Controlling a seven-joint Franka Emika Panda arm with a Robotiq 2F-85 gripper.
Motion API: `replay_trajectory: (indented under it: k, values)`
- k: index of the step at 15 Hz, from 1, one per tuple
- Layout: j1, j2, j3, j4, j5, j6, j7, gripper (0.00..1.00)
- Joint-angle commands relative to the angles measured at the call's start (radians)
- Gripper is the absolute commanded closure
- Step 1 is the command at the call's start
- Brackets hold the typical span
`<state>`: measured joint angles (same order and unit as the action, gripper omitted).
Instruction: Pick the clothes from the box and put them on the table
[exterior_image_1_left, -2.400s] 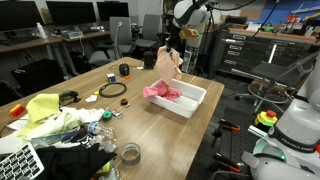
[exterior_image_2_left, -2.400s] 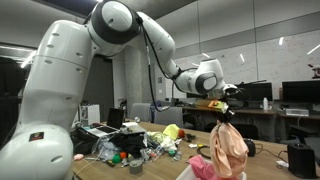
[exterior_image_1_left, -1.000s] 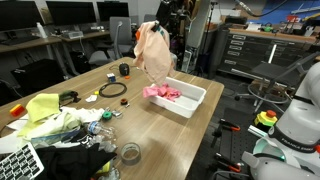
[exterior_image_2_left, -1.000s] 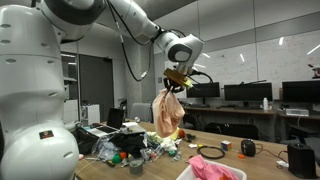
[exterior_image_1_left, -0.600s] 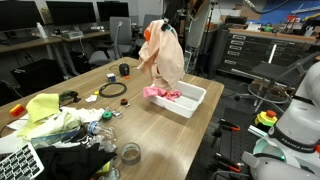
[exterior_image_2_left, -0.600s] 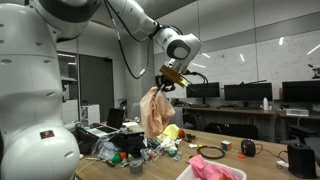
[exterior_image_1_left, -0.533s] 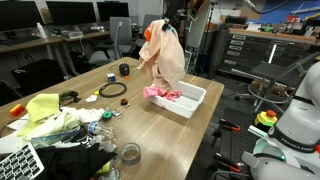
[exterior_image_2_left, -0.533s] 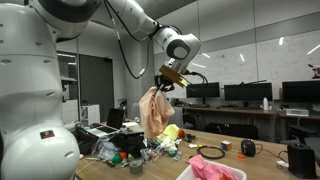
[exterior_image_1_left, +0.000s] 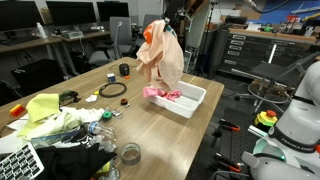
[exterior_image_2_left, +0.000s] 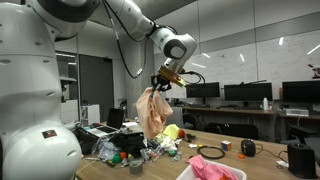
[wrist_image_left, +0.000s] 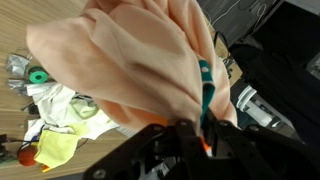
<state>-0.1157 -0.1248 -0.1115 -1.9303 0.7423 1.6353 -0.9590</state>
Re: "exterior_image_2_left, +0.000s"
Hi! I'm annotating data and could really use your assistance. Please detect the pale yellow cloth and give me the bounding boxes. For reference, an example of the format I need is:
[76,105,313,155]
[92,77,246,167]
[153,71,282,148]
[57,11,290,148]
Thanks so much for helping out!
[153,132,168,144]

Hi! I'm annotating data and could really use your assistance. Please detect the white plastic box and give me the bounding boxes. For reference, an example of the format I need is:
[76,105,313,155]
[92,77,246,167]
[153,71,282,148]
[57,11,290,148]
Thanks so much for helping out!
[175,159,248,180]

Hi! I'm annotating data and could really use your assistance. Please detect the black coiled cable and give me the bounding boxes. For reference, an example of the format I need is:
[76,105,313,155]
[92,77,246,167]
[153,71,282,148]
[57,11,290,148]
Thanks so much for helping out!
[196,145,226,160]

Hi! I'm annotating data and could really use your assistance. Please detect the clear plastic bottle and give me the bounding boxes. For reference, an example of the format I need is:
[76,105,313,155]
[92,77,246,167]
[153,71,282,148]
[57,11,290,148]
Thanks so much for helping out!
[173,150,184,163]

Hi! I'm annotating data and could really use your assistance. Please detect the black cloth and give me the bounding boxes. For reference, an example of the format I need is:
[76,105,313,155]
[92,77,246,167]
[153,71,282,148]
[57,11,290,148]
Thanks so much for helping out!
[109,132,148,158]

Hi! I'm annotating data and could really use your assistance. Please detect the crumpled clear plastic bag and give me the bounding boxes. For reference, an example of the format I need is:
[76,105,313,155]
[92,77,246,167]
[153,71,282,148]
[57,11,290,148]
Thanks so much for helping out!
[91,134,121,162]

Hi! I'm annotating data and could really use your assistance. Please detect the wooden office desk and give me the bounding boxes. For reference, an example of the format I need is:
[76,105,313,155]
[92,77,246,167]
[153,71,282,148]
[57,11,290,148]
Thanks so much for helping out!
[276,111,320,122]
[181,106,279,118]

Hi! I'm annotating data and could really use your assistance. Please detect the Rubik's cube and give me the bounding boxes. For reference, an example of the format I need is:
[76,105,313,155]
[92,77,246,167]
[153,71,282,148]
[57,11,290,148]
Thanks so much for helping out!
[220,140,233,152]

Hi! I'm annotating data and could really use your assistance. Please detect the pink cloth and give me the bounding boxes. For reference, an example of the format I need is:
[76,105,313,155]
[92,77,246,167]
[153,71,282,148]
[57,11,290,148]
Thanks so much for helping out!
[188,154,239,180]

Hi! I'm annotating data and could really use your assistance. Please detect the white cabinet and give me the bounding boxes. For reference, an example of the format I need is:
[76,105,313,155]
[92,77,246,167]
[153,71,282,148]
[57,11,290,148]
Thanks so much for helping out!
[80,104,101,127]

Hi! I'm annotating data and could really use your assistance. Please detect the grey office chair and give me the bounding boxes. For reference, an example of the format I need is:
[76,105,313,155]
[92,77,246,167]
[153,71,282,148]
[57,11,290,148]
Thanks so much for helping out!
[165,106,185,129]

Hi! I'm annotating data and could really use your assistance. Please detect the black desk keyboard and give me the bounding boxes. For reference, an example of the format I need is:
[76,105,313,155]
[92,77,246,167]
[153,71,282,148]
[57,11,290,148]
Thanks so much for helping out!
[234,105,264,111]

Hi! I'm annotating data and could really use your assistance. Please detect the small round black speaker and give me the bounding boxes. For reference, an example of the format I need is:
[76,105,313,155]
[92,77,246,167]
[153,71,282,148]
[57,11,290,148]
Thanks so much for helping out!
[240,139,257,158]

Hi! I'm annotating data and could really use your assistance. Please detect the black box on table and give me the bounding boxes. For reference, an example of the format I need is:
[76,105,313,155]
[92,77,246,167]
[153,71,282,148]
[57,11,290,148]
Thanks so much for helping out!
[287,142,318,179]

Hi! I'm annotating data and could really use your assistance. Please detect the white power adapter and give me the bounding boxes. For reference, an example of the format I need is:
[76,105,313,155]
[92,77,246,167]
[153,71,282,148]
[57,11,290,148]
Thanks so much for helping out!
[275,160,290,169]

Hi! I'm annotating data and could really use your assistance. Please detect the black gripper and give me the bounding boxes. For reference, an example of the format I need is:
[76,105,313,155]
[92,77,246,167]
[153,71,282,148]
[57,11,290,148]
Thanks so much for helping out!
[150,74,174,100]

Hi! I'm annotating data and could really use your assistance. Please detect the bright yellow cloth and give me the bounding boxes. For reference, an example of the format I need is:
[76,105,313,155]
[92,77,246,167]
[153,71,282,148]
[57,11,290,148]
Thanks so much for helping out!
[162,123,181,141]

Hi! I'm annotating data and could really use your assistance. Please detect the white cloth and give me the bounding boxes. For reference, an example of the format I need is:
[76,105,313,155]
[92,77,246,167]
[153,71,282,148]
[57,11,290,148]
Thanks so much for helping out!
[159,136,178,152]

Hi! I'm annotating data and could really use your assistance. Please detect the silver laptop black keys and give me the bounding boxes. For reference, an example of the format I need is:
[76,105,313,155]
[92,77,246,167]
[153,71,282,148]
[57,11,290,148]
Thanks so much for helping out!
[79,107,126,138]

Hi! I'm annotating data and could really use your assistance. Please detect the black computer monitor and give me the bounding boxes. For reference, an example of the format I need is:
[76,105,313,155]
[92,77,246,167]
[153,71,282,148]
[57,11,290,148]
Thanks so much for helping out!
[185,82,221,105]
[223,82,274,108]
[281,79,320,104]

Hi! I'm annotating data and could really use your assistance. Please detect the grey box device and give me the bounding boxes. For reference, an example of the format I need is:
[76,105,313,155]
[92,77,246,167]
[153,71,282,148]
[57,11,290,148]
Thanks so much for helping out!
[285,108,310,117]

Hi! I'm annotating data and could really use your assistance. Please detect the peach cloth with orange print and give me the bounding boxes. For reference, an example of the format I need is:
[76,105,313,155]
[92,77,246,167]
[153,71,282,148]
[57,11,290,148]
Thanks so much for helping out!
[135,87,174,139]

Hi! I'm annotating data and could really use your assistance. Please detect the black camera cable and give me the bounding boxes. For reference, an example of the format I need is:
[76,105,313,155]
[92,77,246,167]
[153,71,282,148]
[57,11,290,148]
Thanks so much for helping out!
[100,0,207,90]

